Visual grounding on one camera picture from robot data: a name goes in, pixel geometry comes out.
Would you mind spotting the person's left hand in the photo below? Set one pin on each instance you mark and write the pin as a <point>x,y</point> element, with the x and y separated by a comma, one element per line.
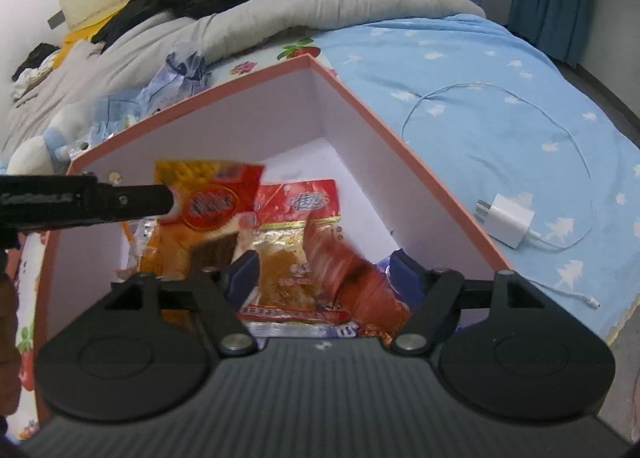
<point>7,338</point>

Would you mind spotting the yellow cloth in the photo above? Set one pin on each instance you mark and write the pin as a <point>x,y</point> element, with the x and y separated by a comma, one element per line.
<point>72,41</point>

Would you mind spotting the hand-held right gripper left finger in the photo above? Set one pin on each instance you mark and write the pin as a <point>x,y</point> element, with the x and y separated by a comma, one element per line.
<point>242,278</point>

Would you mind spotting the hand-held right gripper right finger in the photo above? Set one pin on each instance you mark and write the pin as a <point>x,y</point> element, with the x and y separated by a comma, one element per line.
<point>405,278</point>

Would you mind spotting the red snack packet clear window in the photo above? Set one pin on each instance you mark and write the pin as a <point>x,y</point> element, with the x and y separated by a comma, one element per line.
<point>290,203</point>

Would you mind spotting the small black cloth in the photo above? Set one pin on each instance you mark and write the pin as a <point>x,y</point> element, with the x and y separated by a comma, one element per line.
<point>37,57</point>

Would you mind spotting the grey wall socket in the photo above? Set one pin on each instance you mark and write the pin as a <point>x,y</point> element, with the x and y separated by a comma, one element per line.
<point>58,19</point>

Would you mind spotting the pink cardboard box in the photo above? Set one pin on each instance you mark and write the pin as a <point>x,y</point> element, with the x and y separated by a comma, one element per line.
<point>375,147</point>

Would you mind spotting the blue and white snack packet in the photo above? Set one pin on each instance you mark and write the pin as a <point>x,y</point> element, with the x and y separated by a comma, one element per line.
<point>280,329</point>

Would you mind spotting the white crumpled cloth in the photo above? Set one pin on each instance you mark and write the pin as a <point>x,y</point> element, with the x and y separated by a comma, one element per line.
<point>27,85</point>

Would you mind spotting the orange snack packet red label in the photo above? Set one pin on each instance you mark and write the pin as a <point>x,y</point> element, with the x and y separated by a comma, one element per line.
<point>215,203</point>

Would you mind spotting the white charger plug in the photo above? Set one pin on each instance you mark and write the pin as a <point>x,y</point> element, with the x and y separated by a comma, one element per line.
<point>507,218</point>

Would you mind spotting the dark red snack packet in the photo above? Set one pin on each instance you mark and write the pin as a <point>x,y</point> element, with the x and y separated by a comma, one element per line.
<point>360,283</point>

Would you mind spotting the blue star print bed sheet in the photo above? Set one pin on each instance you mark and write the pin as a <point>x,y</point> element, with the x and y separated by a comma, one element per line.
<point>500,62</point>

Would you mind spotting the crumpled clear plastic bag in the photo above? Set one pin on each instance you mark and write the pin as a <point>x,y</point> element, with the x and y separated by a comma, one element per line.
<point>180,72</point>

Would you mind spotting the white and blue plush toy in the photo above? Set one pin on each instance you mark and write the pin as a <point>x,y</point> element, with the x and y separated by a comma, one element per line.
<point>35,152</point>

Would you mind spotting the floral fruit print cloth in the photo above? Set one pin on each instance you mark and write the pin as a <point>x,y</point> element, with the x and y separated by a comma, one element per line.
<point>30,288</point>

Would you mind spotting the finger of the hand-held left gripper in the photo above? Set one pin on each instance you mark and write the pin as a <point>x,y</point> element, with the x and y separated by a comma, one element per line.
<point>135,202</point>

